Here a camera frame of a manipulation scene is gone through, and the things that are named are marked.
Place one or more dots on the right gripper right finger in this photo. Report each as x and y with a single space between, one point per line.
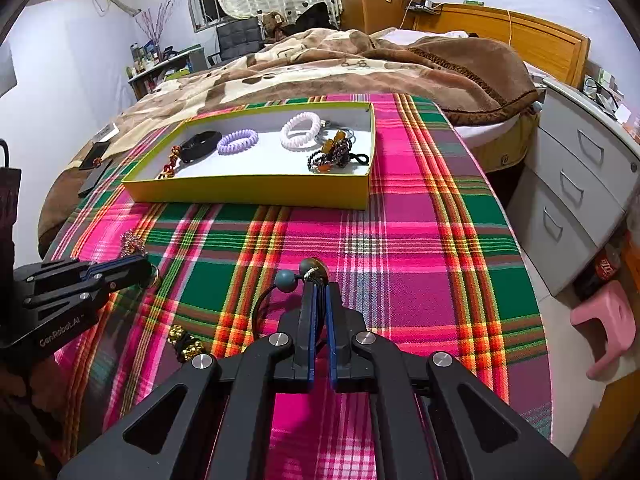
349 371

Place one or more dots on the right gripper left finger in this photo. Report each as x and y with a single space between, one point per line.
294 371

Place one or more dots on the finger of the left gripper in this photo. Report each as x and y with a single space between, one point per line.
109 286
137 267

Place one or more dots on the black tie with ball beads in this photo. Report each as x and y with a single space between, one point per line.
309 270

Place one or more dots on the small gold bead ornament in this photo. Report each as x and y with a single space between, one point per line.
185 345

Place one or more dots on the black wristband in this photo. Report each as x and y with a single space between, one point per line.
198 146

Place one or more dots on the black phone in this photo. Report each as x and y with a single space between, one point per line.
94 179

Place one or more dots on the pink plaid cloth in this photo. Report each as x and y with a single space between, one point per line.
430 264

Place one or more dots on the yellow shallow cardboard box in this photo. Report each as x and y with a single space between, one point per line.
267 173

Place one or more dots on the white desk shelf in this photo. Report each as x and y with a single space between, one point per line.
186 62

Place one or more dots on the black office chair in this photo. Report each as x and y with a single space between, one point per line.
236 39

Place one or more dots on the pink plastic stool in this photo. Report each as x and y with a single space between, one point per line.
611 308

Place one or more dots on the brown patterned blanket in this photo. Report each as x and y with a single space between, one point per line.
474 81

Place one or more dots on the brown teddy bear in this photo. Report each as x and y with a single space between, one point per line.
272 24

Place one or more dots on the grey drawer nightstand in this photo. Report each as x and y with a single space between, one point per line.
581 173

